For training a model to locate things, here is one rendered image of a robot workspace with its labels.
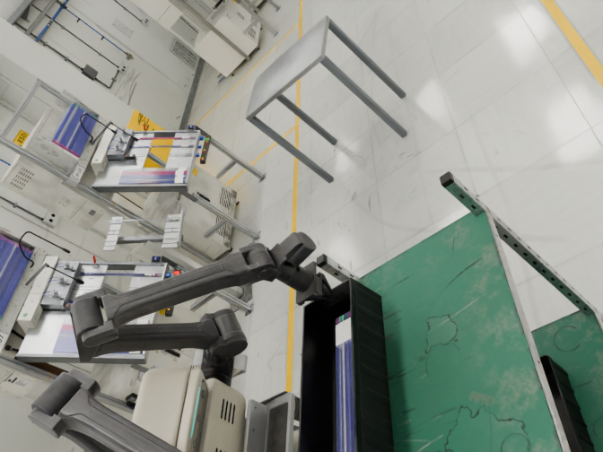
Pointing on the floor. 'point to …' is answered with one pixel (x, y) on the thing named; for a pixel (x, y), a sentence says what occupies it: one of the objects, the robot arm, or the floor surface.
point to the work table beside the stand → (278, 78)
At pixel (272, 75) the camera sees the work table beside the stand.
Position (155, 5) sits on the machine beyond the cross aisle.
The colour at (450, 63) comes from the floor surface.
